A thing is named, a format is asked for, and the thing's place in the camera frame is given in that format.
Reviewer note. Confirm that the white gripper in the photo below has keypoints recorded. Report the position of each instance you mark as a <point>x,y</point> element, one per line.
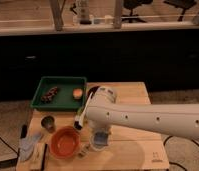
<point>98,127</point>

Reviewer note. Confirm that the blue sponge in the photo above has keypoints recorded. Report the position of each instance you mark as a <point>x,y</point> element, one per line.
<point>101,139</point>

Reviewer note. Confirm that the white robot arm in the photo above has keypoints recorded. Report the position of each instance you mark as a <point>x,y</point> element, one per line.
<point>180,120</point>

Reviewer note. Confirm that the white paper cup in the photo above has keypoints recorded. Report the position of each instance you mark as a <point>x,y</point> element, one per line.
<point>96,147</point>

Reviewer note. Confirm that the small dark metal cup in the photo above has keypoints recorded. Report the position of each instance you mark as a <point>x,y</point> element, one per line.
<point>48,123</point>

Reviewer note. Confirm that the orange plastic bowl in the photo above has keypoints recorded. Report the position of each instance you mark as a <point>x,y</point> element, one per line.
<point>65,143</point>

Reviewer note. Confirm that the orange round food item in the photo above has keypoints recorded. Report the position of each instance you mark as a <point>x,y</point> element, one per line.
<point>77,93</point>

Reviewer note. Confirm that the dark brown bowl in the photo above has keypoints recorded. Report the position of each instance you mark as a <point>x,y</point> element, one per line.
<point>92,91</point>

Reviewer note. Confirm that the green plastic tray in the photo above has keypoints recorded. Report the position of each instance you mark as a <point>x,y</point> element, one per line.
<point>64,99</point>

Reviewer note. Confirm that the brown pinecone-like object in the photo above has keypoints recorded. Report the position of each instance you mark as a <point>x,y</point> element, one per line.
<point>47,97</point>

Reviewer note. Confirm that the grey blue cloth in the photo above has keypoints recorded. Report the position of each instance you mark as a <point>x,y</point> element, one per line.
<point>26,146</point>

